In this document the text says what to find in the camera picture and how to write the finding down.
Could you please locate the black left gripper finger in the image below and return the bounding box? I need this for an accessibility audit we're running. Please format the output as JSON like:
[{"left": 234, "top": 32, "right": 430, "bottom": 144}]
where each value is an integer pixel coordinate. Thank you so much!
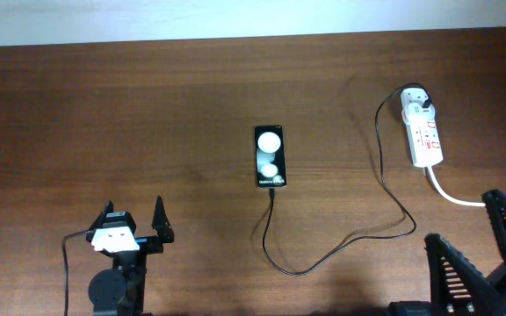
[
  {"left": 151, "top": 196, "right": 175, "bottom": 243},
  {"left": 86, "top": 200, "right": 114, "bottom": 241}
]

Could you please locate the black Galaxy flip phone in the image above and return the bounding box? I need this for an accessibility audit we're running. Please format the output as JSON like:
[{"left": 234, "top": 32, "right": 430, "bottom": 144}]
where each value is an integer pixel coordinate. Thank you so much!
[{"left": 254, "top": 126, "right": 287, "bottom": 189}]

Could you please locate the black USB charging cable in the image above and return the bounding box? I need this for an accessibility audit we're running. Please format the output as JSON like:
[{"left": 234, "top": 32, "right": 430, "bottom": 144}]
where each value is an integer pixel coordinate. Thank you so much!
[{"left": 261, "top": 82, "right": 434, "bottom": 277}]

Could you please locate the white USB charger adapter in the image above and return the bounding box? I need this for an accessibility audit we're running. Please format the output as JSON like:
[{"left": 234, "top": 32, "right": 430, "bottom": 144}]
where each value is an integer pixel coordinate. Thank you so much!
[{"left": 401, "top": 100, "right": 436, "bottom": 125}]

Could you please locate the white power strip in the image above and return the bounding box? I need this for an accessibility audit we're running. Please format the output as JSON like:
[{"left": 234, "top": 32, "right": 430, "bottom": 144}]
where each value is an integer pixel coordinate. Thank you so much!
[{"left": 401, "top": 88, "right": 444, "bottom": 169}]

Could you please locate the white power strip cord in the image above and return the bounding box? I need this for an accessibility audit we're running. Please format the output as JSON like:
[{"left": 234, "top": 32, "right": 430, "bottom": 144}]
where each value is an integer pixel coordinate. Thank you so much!
[{"left": 423, "top": 165, "right": 506, "bottom": 210}]

